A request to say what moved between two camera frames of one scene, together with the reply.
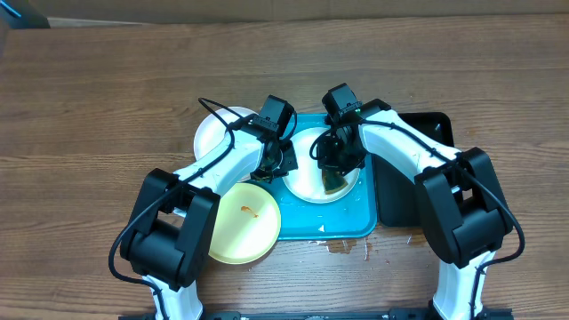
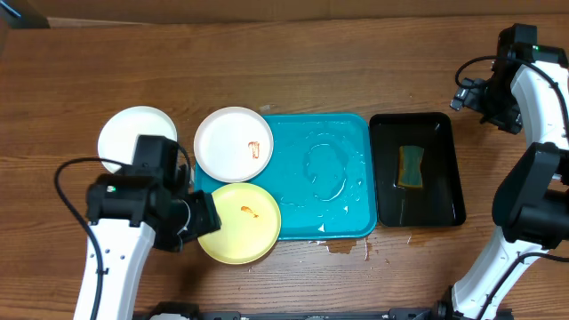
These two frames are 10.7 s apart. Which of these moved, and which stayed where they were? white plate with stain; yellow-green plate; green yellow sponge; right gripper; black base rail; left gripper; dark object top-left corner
Moved: left gripper; white plate with stain; right gripper; green yellow sponge
Stayed: yellow-green plate; dark object top-left corner; black base rail
